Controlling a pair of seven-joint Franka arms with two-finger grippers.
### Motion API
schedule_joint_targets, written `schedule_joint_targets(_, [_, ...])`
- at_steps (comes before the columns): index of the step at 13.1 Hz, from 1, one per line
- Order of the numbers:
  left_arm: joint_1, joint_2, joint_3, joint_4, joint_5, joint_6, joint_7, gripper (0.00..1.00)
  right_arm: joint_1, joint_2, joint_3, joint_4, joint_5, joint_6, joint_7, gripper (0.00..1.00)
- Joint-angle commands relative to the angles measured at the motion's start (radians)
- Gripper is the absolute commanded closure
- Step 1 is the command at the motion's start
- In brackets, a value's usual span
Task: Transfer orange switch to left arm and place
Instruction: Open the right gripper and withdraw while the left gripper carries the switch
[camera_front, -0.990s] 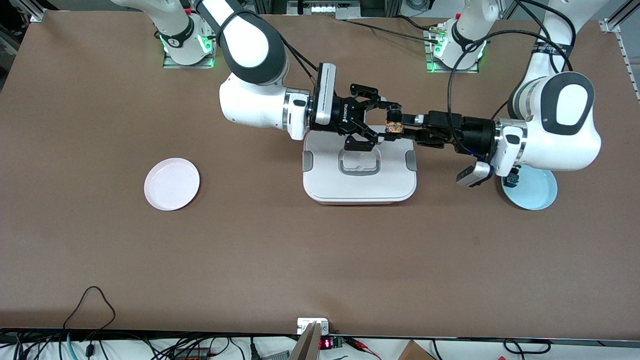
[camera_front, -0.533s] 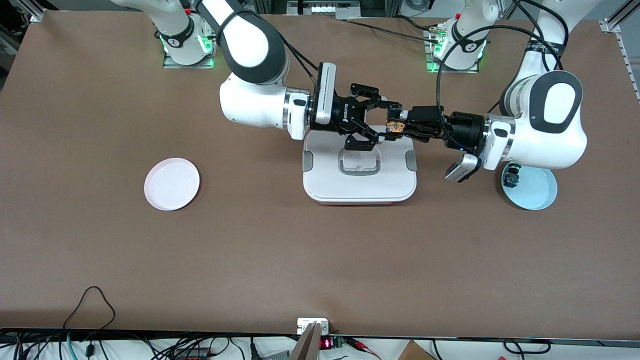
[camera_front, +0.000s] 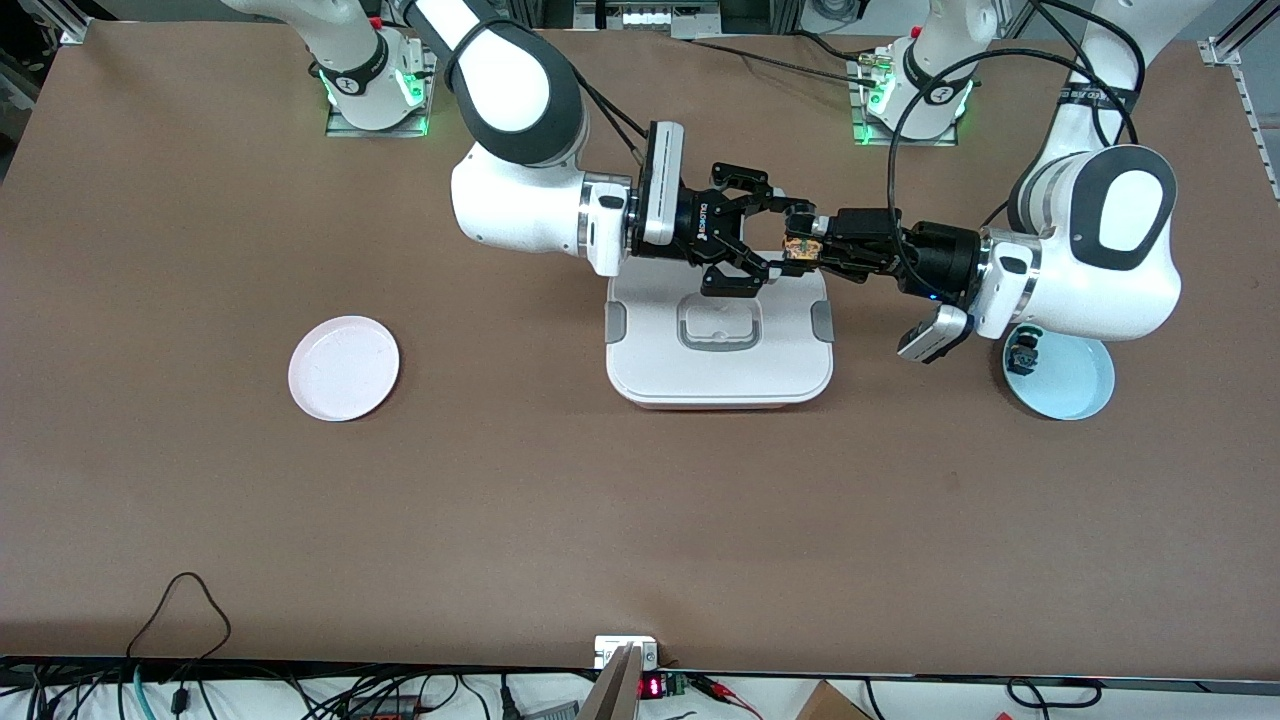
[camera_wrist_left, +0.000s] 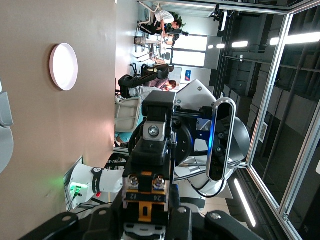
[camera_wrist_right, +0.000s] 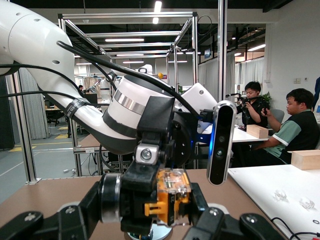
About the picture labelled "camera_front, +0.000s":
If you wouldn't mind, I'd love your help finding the white lidded lunch box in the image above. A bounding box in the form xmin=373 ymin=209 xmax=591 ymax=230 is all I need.
xmin=605 ymin=262 xmax=835 ymax=411

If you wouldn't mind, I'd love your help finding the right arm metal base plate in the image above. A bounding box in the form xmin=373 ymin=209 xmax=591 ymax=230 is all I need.
xmin=325 ymin=45 xmax=439 ymax=139

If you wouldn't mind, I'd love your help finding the thin black looped cable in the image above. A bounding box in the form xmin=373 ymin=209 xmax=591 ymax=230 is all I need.
xmin=125 ymin=572 xmax=233 ymax=661

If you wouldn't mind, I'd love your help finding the white electrical device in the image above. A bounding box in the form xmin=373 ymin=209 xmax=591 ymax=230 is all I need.
xmin=598 ymin=4 xmax=723 ymax=37

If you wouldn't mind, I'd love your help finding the white mount block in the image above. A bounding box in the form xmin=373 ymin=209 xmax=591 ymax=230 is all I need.
xmin=594 ymin=636 xmax=659 ymax=669

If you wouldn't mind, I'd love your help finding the black floor cable loop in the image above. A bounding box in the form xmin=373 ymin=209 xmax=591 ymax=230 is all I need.
xmin=1006 ymin=678 xmax=1105 ymax=711

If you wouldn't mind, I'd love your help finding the aluminium frame profile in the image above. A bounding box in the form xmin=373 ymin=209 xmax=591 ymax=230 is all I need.
xmin=1198 ymin=0 xmax=1280 ymax=69
xmin=45 ymin=0 xmax=94 ymax=47

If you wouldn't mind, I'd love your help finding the long black table cable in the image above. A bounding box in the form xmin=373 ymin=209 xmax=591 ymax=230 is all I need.
xmin=688 ymin=36 xmax=883 ymax=85

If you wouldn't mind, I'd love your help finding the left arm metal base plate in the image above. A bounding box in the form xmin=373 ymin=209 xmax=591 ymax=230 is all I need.
xmin=850 ymin=50 xmax=961 ymax=149

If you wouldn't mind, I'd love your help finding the light blue round plate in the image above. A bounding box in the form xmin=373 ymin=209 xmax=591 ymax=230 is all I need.
xmin=1003 ymin=328 xmax=1116 ymax=421

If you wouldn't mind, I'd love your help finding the grey metal post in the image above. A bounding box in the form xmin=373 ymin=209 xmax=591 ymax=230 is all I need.
xmin=578 ymin=645 xmax=643 ymax=720

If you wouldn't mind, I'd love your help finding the brown cardboard box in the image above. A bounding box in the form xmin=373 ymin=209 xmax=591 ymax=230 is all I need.
xmin=795 ymin=682 xmax=873 ymax=720

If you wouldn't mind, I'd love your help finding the perforated metal rail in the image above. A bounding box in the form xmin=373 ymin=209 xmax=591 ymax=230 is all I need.
xmin=1232 ymin=68 xmax=1280 ymax=207

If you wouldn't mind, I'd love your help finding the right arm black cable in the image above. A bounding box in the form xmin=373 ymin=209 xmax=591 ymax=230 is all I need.
xmin=570 ymin=62 xmax=653 ymax=163

